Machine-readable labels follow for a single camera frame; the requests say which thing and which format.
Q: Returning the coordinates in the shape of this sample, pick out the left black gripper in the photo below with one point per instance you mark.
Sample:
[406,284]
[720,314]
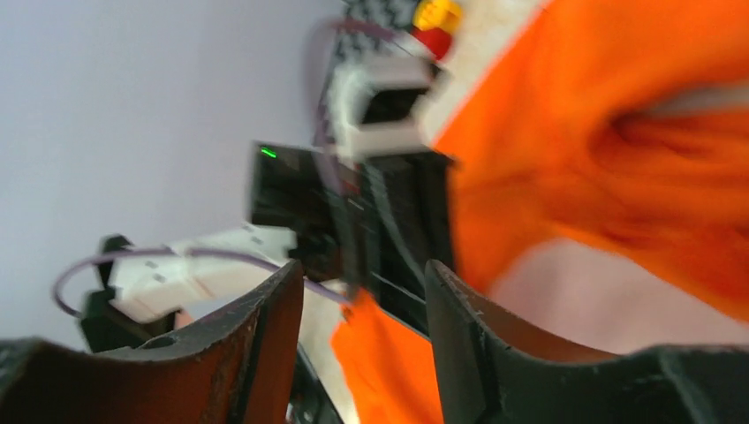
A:
[376,236]

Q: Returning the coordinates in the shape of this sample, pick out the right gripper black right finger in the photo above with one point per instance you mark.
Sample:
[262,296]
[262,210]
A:
[494,367]

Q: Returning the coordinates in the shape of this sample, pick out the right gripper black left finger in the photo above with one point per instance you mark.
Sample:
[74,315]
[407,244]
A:
[234,365]

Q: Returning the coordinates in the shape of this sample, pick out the orange jacket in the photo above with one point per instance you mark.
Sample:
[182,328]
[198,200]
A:
[620,125]

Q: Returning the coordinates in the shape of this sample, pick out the red and yellow block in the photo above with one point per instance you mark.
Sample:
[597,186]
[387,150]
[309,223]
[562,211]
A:
[434,25]

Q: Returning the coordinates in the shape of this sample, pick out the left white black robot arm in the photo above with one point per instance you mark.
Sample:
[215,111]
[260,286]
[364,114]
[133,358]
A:
[141,293]

